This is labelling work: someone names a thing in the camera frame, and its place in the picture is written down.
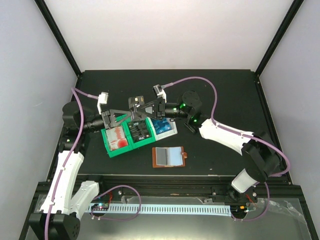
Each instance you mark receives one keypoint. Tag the green bin left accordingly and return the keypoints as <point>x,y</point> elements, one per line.
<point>118,152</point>

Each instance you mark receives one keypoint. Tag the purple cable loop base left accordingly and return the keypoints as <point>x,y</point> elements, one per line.
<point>118,208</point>

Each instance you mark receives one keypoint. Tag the white slotted cable duct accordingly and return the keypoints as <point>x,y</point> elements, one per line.
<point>180,209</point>

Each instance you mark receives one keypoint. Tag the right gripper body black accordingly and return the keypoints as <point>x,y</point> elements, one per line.
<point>161,106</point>

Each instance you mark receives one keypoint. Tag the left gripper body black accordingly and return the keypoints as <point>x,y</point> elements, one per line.
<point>107,121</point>

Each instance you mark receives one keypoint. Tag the blue cards stack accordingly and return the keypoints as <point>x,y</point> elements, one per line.
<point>161,126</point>

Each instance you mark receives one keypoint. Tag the red white cards stack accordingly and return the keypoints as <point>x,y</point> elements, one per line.
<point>116,138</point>

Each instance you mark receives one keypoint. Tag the black frame post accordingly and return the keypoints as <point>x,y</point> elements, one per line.
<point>283,27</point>
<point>48,17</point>

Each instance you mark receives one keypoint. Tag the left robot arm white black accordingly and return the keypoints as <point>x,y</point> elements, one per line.
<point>59,217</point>

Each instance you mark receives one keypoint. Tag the black vip cards stack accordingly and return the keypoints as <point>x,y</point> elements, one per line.
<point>138,131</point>

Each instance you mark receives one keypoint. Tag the brown leather card holder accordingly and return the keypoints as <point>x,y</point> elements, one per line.
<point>176,157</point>

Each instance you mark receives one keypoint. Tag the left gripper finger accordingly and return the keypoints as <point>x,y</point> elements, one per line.
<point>117,113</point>
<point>124,117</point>

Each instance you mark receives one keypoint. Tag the green bin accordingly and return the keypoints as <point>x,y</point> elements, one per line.
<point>144,142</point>
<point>118,152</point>

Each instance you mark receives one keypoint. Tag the small circuit board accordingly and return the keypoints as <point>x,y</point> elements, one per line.
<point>100,207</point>

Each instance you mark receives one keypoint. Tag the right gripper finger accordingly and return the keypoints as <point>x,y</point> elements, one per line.
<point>149,107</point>
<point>144,114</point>

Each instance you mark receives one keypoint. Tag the green bin middle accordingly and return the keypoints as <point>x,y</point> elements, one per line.
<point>144,142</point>

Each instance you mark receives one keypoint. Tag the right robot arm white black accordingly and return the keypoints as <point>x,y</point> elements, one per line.
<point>260,156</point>

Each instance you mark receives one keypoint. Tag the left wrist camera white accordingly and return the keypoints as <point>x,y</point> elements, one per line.
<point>102,99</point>

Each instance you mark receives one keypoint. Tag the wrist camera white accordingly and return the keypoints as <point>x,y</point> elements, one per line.
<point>102,99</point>
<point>160,93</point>

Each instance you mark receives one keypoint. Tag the white bin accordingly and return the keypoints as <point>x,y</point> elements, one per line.
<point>168,134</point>

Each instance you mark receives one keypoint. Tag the right black frame post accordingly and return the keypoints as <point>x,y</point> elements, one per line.
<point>283,27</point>

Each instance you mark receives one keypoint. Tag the left black frame post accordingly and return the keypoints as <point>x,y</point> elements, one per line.
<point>48,17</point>

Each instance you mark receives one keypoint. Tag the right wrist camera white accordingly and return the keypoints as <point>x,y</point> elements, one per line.
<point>160,93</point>

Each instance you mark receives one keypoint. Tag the black aluminium rail front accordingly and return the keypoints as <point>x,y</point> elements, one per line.
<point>181,186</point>

